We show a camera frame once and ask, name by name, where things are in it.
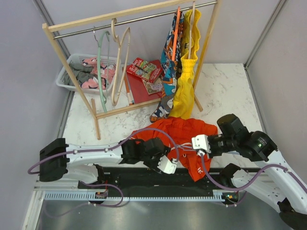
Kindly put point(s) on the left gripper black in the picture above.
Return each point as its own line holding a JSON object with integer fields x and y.
{"x": 154, "y": 165}

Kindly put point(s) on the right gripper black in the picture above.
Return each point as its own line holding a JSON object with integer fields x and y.
{"x": 212, "y": 152}

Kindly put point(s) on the blue wire hanger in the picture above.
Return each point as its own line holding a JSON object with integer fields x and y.
{"x": 185, "y": 147}

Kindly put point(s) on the orange shorts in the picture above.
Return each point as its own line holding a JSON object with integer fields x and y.
{"x": 181, "y": 131}

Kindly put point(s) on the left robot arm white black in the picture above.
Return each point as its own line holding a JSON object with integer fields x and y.
{"x": 84, "y": 163}

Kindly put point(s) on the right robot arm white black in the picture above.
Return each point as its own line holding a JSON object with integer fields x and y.
{"x": 275, "y": 183}

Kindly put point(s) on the yellow shorts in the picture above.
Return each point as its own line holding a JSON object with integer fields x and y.
{"x": 184, "y": 97}

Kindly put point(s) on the colourful patterned shorts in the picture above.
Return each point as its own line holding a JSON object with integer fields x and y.
{"x": 169, "y": 76}

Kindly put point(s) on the orange plastic hanger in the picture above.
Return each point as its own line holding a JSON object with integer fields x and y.
{"x": 176, "y": 34}

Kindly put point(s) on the mint green plastic hanger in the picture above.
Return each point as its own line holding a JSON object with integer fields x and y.
{"x": 99, "y": 41}

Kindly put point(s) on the light wooden hanger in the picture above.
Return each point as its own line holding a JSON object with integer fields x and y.
{"x": 123, "y": 43}

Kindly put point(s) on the wooden hanger with yellow shorts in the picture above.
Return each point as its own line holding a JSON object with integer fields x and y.
{"x": 190, "y": 28}

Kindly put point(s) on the large red book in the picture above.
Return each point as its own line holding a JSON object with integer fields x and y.
{"x": 139, "y": 92}

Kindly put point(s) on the small illustrated booklet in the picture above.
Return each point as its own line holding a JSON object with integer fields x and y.
{"x": 152, "y": 88}

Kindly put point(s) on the grey garment in basket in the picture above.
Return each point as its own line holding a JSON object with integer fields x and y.
{"x": 81, "y": 72}

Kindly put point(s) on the white plastic laundry basket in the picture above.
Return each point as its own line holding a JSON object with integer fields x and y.
{"x": 64, "y": 80}

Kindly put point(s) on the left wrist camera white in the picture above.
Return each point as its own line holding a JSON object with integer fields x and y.
{"x": 166, "y": 165}

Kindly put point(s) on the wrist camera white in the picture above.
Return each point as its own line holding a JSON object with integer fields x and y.
{"x": 166, "y": 165}
{"x": 200, "y": 143}

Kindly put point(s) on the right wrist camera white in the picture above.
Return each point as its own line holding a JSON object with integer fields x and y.
{"x": 200, "y": 143}

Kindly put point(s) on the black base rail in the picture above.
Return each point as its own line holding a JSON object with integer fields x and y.
{"x": 145, "y": 182}

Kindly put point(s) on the white slotted cable duct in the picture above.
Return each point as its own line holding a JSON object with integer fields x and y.
{"x": 94, "y": 196}

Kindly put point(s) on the metal hanging rail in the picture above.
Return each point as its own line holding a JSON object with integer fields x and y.
{"x": 129, "y": 21}

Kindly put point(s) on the aluminium corner post right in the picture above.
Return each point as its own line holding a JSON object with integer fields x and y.
{"x": 269, "y": 24}

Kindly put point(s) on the aluminium corner post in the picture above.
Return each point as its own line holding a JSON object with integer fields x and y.
{"x": 42, "y": 8}
{"x": 269, "y": 24}

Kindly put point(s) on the wooden clothes rack frame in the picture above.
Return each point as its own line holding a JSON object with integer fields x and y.
{"x": 49, "y": 30}

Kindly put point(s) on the aluminium corner post left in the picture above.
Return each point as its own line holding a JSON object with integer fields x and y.
{"x": 42, "y": 8}

